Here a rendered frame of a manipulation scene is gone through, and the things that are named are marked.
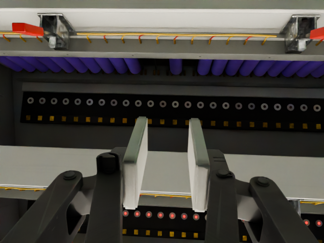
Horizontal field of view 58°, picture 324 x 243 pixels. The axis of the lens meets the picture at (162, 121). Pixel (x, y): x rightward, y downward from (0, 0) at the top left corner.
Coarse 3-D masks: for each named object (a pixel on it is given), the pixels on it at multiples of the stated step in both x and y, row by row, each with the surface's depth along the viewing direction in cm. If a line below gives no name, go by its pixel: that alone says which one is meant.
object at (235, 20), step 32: (0, 0) 31; (32, 0) 31; (64, 0) 30; (96, 0) 30; (128, 0) 30; (160, 0) 30; (192, 0) 30; (224, 0) 29; (256, 0) 29; (288, 0) 29; (320, 0) 29; (192, 32) 34; (224, 32) 34; (256, 32) 34; (0, 64) 48; (224, 96) 48; (256, 96) 47; (288, 96) 47; (320, 96) 46
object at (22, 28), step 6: (12, 24) 25; (18, 24) 25; (24, 24) 25; (18, 30) 25; (24, 30) 25; (30, 30) 26; (36, 30) 27; (42, 30) 29; (48, 36) 31; (54, 36) 32; (54, 42) 32
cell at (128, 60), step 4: (124, 60) 40; (128, 60) 39; (132, 60) 39; (136, 60) 40; (128, 64) 40; (132, 64) 40; (136, 64) 41; (132, 68) 42; (136, 68) 42; (140, 68) 44; (132, 72) 44; (136, 72) 44
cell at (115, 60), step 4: (112, 60) 39; (116, 60) 39; (120, 60) 40; (112, 64) 41; (116, 64) 40; (120, 64) 41; (124, 64) 42; (116, 68) 42; (120, 68) 42; (124, 68) 43; (120, 72) 44; (124, 72) 44
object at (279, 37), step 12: (0, 36) 36; (12, 36) 36; (24, 36) 36; (72, 36) 35; (84, 36) 35; (96, 36) 35; (108, 36) 35; (120, 36) 35; (132, 36) 35; (144, 36) 35; (156, 36) 35; (168, 36) 34; (180, 36) 34; (192, 36) 34; (204, 36) 34; (216, 36) 34; (228, 36) 34; (240, 36) 34
